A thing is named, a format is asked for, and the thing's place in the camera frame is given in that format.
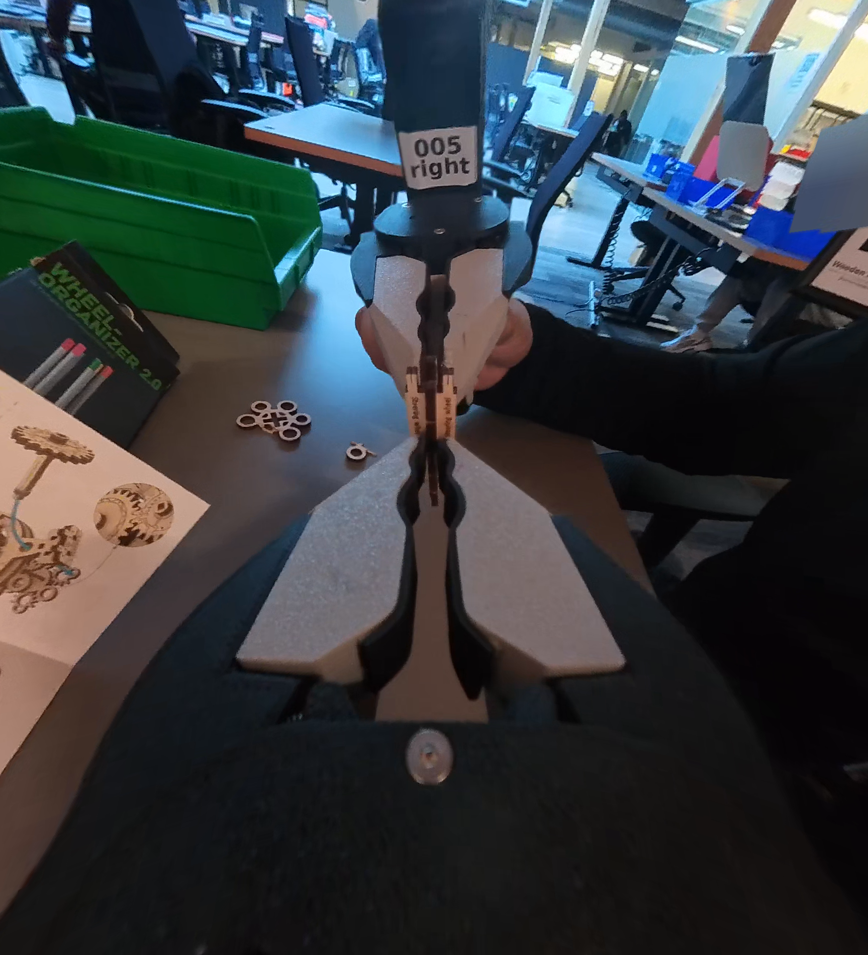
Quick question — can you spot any black model kit box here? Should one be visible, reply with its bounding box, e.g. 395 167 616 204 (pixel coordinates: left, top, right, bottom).
0 239 183 450

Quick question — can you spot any wooden-top office desk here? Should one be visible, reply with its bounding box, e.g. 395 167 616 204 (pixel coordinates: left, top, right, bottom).
242 100 406 249

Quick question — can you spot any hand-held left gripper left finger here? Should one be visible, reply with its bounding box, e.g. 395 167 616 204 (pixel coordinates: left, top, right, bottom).
234 436 423 691

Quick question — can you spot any dark blue office chair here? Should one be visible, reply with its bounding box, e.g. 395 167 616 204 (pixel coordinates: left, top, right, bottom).
525 110 615 256

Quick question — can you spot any framed marker tag sign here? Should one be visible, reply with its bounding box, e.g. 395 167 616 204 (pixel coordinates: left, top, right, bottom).
809 218 868 312

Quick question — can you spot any person's right forearm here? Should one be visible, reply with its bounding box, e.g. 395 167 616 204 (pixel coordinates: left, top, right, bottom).
470 297 868 486

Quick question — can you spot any long office desk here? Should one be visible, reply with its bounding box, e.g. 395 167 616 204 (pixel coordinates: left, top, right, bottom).
589 151 817 331

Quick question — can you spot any pale wooden slotted model part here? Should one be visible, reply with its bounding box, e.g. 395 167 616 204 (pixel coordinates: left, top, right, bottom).
404 364 460 441

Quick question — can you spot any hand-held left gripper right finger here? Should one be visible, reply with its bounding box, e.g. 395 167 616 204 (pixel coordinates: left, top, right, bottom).
440 436 627 702

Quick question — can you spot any person's black-clothed torso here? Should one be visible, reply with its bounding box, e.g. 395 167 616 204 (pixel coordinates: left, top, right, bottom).
628 448 868 955

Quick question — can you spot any blue storage bin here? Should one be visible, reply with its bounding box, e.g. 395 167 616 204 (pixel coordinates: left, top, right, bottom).
645 151 697 204

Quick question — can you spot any black office chair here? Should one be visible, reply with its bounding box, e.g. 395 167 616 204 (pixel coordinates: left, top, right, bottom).
283 13 377 114
89 0 272 137

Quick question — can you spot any ringed wooden flower part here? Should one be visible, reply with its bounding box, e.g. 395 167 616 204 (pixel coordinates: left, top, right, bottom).
234 399 313 444

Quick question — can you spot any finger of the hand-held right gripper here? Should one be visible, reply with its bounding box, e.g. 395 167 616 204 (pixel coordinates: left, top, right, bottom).
436 245 513 404
369 257 435 389

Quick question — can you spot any folded assembly instruction booklet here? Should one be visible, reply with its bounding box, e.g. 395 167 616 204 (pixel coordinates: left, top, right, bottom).
0 339 212 838

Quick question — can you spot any green plastic bin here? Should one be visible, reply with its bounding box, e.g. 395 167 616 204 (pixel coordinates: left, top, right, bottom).
0 106 324 333

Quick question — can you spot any person's right hand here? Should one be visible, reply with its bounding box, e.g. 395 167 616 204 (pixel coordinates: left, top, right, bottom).
354 297 537 394

